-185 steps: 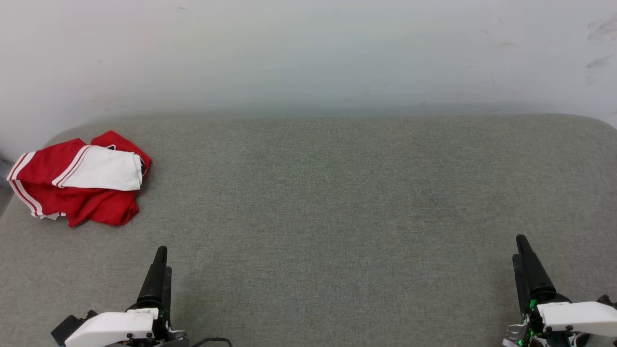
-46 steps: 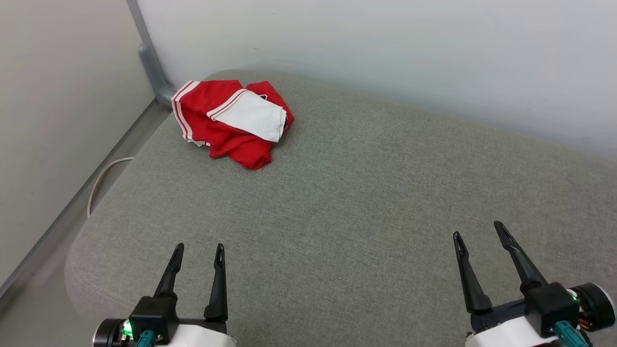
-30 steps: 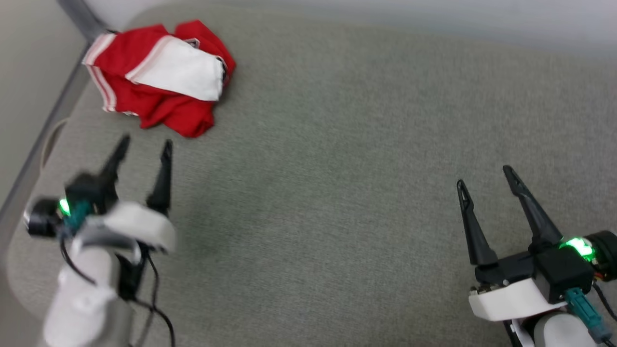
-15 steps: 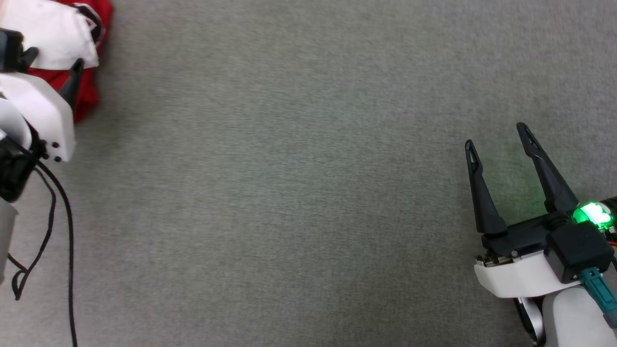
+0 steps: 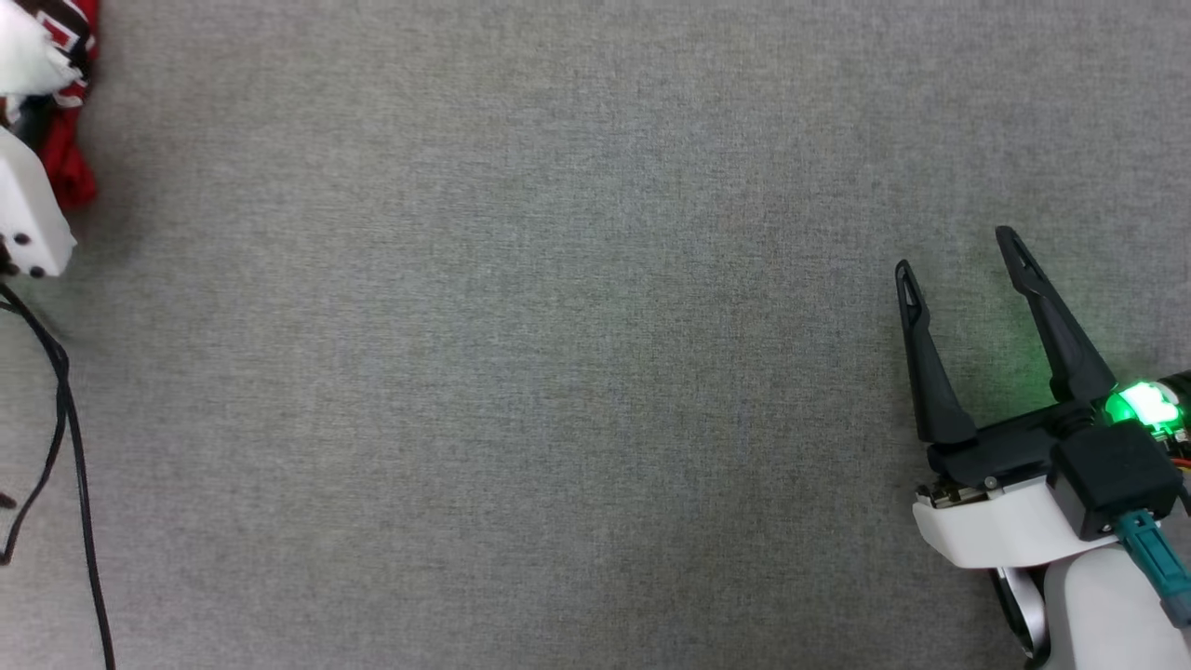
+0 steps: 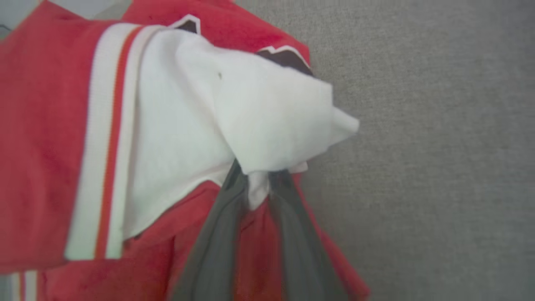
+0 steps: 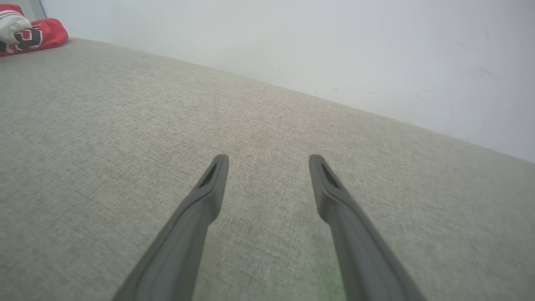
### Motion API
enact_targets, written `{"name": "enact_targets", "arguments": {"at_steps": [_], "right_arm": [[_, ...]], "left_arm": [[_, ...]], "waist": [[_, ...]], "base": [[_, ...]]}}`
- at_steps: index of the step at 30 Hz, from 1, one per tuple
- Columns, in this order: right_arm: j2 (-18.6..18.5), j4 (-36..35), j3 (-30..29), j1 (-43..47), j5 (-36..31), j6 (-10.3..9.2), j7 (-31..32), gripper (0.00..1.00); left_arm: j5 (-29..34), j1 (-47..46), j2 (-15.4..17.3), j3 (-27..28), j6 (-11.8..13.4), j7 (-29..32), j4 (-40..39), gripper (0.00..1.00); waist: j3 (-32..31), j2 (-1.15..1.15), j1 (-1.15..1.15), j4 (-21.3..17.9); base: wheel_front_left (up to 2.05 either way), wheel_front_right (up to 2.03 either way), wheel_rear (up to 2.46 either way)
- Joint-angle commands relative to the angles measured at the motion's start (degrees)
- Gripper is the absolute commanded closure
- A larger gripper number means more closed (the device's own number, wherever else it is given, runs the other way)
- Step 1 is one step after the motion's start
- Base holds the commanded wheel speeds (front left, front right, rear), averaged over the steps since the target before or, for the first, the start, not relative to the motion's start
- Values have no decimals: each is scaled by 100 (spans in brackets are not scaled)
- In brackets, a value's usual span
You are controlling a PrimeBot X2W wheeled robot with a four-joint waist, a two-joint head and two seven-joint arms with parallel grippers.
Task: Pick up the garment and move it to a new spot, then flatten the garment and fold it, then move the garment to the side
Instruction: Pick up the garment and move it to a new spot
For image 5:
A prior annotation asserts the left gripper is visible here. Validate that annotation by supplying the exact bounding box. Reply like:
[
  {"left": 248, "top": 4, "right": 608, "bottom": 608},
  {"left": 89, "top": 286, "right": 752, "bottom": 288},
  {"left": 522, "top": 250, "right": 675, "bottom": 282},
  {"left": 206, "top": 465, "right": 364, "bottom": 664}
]
[{"left": 0, "top": 126, "right": 78, "bottom": 280}]

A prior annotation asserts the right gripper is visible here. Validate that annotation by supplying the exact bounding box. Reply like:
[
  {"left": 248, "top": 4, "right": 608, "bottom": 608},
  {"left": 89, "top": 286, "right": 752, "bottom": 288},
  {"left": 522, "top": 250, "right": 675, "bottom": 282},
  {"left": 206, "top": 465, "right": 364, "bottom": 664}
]
[{"left": 895, "top": 226, "right": 1191, "bottom": 570}]

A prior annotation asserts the red white garment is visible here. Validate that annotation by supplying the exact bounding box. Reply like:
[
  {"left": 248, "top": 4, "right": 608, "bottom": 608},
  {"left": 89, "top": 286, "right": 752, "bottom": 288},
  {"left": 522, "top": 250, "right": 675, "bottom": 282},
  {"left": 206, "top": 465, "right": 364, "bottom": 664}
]
[{"left": 0, "top": 0, "right": 100, "bottom": 211}]

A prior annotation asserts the thin black cable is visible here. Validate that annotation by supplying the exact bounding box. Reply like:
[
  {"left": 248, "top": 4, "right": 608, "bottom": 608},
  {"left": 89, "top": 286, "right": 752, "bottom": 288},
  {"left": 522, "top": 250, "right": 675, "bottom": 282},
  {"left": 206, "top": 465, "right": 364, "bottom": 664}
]
[
  {"left": 0, "top": 282, "right": 116, "bottom": 670},
  {"left": 0, "top": 368, "right": 74, "bottom": 567}
]

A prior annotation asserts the teal cable connector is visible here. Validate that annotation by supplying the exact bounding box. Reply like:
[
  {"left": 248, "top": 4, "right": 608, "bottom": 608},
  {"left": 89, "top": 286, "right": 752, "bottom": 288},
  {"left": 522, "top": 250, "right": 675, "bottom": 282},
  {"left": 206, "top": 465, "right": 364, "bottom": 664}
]
[{"left": 1112, "top": 509, "right": 1191, "bottom": 626}]

